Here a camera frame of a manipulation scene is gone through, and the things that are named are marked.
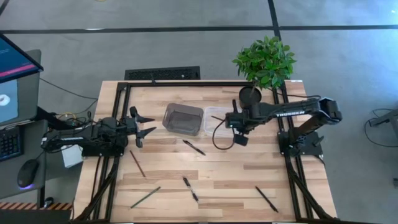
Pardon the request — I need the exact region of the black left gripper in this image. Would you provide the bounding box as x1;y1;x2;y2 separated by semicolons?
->
123;106;157;149

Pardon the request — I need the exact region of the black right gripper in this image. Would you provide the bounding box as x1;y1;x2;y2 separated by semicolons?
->
224;99;250;147

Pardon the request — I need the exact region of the clear plastic bin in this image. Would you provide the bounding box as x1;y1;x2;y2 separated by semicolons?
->
203;106;234;138

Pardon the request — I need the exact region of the brown pencil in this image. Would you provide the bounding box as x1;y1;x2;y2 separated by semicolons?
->
129;150;147;179

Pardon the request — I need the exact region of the grey translucent plastic bin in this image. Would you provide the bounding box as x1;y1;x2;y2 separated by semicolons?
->
162;103;205;137

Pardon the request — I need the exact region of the thin green pen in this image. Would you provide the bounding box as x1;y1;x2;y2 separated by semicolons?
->
130;186;162;209

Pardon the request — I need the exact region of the silver pen with black grip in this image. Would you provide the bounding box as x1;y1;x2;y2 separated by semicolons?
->
182;176;200;203

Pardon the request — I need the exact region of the black floor vent grille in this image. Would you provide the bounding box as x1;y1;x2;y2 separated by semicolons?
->
124;65;201;81

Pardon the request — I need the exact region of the green potted plant black pot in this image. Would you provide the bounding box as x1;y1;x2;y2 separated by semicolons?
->
231;35;298;110

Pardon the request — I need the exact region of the white box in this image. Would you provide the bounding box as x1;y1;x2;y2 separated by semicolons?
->
60;143;84;169

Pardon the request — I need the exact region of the monitor with grey screen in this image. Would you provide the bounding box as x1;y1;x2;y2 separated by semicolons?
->
0;49;42;127

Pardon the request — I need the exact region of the black computer mouse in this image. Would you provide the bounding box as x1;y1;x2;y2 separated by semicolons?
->
17;159;40;190

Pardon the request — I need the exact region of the black keyboard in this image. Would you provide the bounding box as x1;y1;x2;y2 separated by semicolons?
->
0;126;24;162

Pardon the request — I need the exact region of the orange black hazard tape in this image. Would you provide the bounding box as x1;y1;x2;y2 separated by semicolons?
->
0;202;73;211

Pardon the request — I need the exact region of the grey computer desk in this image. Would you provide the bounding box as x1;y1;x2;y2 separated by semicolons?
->
0;119;48;200

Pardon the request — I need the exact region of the monitor with dark blue screen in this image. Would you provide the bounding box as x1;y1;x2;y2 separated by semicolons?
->
0;32;44;85

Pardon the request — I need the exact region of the grey stand leg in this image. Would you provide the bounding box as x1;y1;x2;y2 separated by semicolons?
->
369;108;398;127

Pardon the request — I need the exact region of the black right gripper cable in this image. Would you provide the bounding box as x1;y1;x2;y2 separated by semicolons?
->
212;117;236;151

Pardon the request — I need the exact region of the black aluminium table frame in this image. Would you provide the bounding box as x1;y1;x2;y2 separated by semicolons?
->
72;80;341;224

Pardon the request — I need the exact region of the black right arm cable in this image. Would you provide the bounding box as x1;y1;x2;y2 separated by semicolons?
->
275;90;322;101

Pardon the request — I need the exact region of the yellow cable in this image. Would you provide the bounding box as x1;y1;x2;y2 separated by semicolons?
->
57;111;77;121

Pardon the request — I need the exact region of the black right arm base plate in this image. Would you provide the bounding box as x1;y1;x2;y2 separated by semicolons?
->
277;130;324;157

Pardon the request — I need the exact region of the black looped floor cable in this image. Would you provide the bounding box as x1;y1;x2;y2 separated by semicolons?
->
363;108;398;147

